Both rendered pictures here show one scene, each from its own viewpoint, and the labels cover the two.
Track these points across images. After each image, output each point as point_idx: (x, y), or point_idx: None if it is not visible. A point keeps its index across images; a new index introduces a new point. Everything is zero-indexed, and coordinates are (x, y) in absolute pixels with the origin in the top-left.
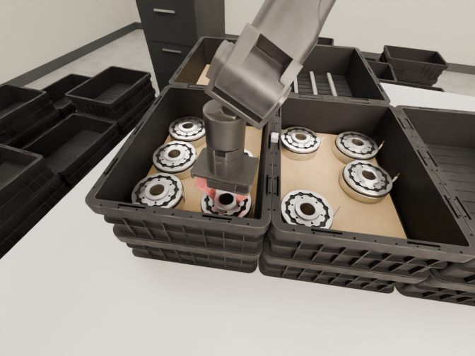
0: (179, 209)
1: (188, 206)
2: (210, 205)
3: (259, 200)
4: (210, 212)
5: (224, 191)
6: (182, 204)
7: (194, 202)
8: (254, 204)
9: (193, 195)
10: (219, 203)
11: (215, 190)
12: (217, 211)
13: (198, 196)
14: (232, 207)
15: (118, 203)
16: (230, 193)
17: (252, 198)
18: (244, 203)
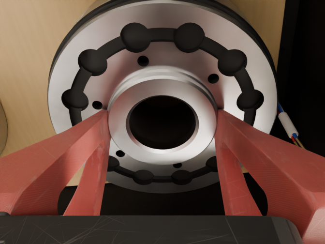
0: (5, 131)
1: (23, 109)
2: (110, 152)
3: (313, 55)
4: (124, 176)
5: (141, 96)
6: (0, 118)
7: (32, 88)
8: (279, 37)
9: (4, 59)
10: (142, 153)
11: (101, 138)
12: (144, 168)
13: (28, 56)
14: (198, 154)
15: None
16: (172, 96)
17: (270, 4)
18: (244, 113)
